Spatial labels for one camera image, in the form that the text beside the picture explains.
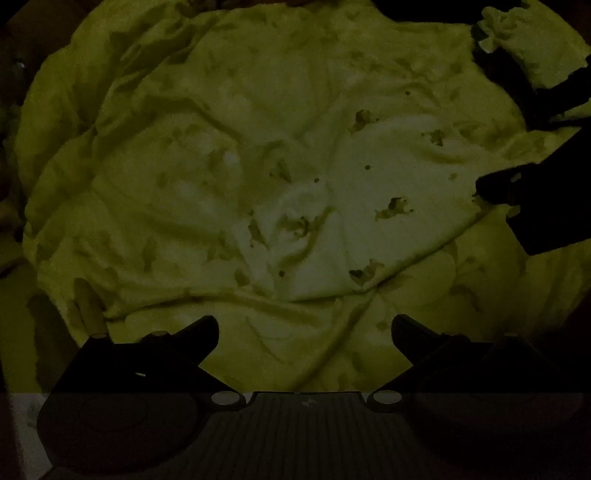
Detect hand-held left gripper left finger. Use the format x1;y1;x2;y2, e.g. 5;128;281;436
50;315;245;412

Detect pale crumpled cloth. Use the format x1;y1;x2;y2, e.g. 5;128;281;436
476;2;589;90

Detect printed blanket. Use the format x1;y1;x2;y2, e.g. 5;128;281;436
0;0;591;394

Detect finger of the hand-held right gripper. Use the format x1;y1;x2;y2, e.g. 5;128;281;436
475;167;525;207

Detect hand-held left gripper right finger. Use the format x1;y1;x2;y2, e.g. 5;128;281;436
367;314;557;412

